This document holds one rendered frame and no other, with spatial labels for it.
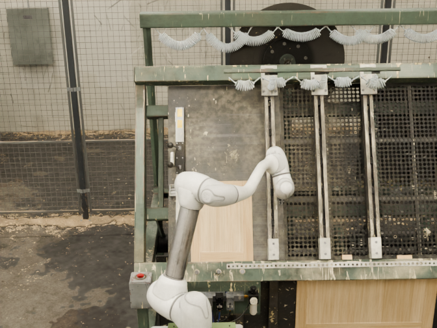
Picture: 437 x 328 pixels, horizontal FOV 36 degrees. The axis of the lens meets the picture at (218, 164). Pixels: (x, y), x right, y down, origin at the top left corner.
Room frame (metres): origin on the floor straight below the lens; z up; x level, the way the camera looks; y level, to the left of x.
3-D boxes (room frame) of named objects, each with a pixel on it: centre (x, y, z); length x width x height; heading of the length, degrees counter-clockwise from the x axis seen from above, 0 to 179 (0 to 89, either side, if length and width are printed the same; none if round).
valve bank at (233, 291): (3.30, 0.01, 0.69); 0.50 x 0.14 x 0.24; 90
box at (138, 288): (3.23, 0.45, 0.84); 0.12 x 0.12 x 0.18; 0
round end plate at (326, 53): (4.51, -0.48, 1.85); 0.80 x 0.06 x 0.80; 90
